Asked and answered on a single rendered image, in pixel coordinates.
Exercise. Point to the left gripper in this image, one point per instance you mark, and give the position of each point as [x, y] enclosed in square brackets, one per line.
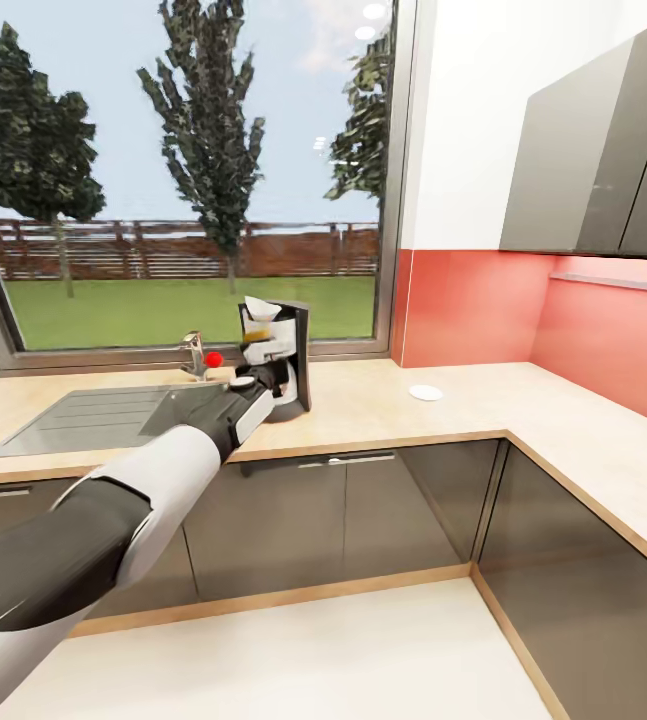
[276, 371]

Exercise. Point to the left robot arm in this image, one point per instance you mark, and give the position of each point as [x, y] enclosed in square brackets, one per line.
[110, 527]

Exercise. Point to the cabinet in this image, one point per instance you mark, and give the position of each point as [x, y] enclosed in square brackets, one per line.
[580, 178]
[269, 525]
[573, 587]

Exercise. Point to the fixed window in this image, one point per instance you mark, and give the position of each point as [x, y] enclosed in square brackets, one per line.
[162, 159]

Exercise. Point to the paper coffee filter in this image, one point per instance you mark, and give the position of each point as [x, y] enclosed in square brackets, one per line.
[260, 310]

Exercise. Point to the bottle of coffee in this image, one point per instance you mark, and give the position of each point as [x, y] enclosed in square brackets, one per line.
[261, 336]

